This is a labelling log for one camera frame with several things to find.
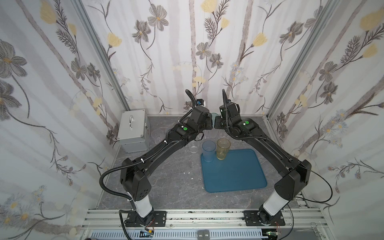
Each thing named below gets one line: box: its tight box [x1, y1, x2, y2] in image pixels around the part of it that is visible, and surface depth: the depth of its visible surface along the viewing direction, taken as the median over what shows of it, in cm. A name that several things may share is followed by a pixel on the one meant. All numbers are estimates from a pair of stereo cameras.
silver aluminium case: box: [116, 109, 151, 154], surface depth 94 cm
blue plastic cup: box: [202, 140, 217, 163], surface depth 96 cm
